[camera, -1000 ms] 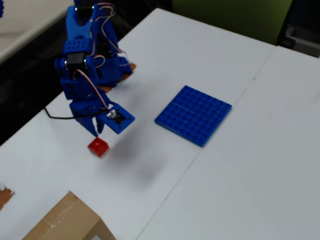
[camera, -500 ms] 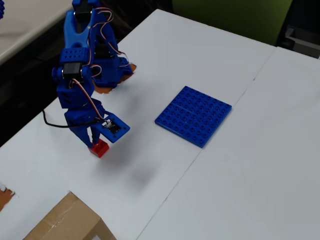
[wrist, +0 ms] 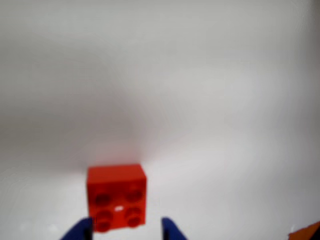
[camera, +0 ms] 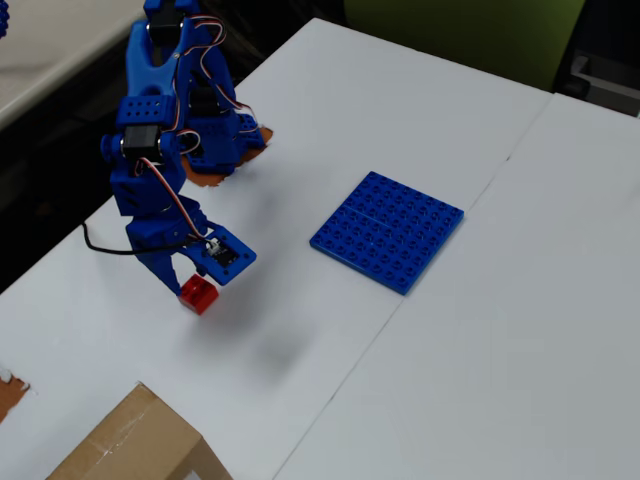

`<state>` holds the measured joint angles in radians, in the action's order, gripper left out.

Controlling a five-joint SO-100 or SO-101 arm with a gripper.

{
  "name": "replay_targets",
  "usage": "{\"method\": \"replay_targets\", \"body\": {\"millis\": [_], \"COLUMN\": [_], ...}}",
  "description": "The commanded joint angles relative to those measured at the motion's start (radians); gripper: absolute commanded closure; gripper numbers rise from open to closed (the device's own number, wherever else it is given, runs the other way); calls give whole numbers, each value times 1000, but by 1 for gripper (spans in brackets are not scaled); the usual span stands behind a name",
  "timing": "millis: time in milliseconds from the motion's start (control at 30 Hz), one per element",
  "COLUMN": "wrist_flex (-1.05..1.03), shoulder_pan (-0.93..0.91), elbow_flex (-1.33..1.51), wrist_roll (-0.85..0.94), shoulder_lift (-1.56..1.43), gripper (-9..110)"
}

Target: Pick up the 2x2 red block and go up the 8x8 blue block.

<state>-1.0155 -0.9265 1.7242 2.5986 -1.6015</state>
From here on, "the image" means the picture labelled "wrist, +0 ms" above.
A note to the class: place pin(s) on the red 2x2 toy block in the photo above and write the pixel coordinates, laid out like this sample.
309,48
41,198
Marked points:
116,190

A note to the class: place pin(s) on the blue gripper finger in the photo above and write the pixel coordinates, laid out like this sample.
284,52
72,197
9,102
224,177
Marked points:
77,230
172,230

